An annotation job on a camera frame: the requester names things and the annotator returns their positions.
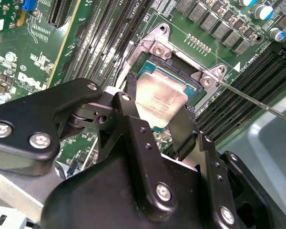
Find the silver square CPU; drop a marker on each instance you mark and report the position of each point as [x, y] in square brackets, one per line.
[157, 95]

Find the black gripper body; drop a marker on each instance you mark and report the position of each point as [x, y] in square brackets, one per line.
[97, 202]

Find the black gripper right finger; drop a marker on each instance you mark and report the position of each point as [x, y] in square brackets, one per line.
[219, 190]

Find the thin metal locking lever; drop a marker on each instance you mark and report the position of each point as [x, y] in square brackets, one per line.
[252, 100]
[125, 63]

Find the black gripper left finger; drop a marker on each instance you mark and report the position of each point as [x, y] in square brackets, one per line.
[26, 114]

